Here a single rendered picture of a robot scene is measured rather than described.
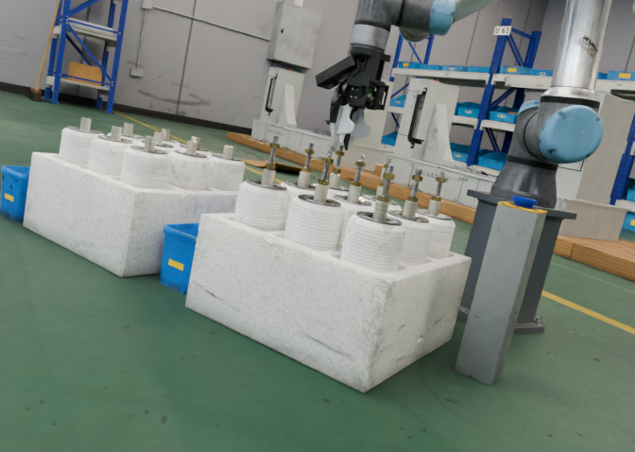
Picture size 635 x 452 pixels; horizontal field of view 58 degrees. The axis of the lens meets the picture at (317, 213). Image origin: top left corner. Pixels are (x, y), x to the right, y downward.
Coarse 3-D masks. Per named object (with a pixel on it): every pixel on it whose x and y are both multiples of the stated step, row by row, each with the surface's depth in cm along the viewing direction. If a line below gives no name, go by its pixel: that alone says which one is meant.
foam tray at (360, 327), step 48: (240, 240) 99; (192, 288) 105; (240, 288) 99; (288, 288) 93; (336, 288) 89; (384, 288) 84; (432, 288) 100; (288, 336) 94; (336, 336) 89; (384, 336) 87; (432, 336) 107
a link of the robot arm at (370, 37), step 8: (352, 32) 118; (360, 32) 116; (368, 32) 115; (376, 32) 115; (384, 32) 116; (352, 40) 118; (360, 40) 116; (368, 40) 115; (376, 40) 116; (384, 40) 117; (376, 48) 117; (384, 48) 118
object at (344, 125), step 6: (342, 108) 120; (348, 108) 119; (342, 114) 120; (348, 114) 119; (336, 120) 120; (342, 120) 120; (348, 120) 119; (336, 126) 120; (342, 126) 120; (348, 126) 119; (354, 126) 118; (336, 132) 120; (342, 132) 119; (348, 132) 118; (336, 138) 121; (336, 144) 122
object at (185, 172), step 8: (176, 160) 127; (184, 160) 126; (192, 160) 127; (200, 160) 128; (208, 160) 130; (176, 168) 127; (184, 168) 127; (192, 168) 127; (200, 168) 128; (208, 168) 131; (168, 176) 128; (176, 176) 127; (184, 176) 127; (192, 176) 127; (200, 176) 129; (176, 184) 127; (184, 184) 127; (192, 184) 128; (200, 184) 129
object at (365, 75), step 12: (360, 48) 116; (360, 60) 119; (372, 60) 116; (384, 60) 116; (360, 72) 119; (372, 72) 116; (348, 84) 118; (360, 84) 116; (372, 84) 117; (384, 84) 118; (348, 96) 120; (360, 96) 117; (372, 96) 118; (372, 108) 119; (384, 108) 120
